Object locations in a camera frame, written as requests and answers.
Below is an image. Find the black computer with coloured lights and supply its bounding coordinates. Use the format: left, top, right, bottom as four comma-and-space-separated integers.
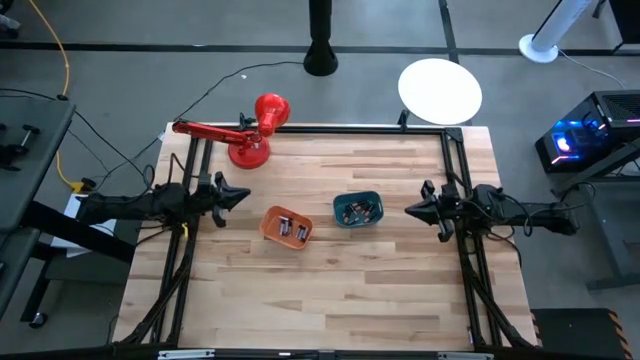
534, 89, 640, 175

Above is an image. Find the black handle tool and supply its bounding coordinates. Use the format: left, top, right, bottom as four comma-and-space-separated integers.
0, 123, 42, 172

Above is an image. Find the yellow cable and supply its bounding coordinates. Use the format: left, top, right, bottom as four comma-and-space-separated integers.
27, 0, 97, 195

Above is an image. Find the silver metal bracket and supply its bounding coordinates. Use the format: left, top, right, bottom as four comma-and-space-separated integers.
157, 349, 217, 360
436, 351, 495, 360

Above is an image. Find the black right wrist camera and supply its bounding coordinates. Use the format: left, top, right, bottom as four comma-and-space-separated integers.
438, 181, 460, 211

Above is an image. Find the dark metal computer stand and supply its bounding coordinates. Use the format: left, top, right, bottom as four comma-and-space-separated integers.
549, 143, 640, 292

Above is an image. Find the black pole stand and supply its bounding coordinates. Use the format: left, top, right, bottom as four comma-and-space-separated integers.
302, 0, 340, 78

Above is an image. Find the white round disc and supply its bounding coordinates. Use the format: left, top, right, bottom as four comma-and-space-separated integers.
397, 57, 484, 127

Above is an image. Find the orange plastic bin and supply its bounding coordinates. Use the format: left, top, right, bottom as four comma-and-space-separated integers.
258, 205, 315, 251

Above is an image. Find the white paper sheet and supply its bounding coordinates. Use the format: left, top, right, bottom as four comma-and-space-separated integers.
49, 192, 124, 259

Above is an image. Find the person's shoe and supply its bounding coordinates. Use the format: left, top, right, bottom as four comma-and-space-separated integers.
0, 13, 22, 40

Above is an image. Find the red desk lamp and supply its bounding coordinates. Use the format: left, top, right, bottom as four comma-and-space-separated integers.
171, 92, 293, 171

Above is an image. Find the white fan cable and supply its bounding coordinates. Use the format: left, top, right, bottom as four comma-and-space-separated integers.
556, 48, 627, 90

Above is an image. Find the teal plastic bin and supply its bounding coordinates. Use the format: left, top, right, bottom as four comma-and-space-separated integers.
332, 190, 386, 229

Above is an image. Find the black aluminium rig frame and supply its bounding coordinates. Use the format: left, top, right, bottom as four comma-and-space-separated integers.
112, 122, 539, 352

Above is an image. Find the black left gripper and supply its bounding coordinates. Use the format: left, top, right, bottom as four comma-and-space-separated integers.
197, 170, 252, 229

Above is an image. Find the white tower fan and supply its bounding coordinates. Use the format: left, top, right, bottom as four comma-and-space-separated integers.
517, 0, 594, 65

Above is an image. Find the grey side table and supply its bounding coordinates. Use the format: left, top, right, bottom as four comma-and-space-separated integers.
0, 96, 77, 321

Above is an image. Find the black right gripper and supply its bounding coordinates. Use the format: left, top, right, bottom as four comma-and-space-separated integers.
404, 179, 464, 244

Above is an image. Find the black lamp cable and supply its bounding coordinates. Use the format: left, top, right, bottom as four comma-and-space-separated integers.
133, 60, 305, 162

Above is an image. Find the black box with hazard stripes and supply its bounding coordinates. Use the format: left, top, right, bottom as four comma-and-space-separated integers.
530, 307, 635, 360

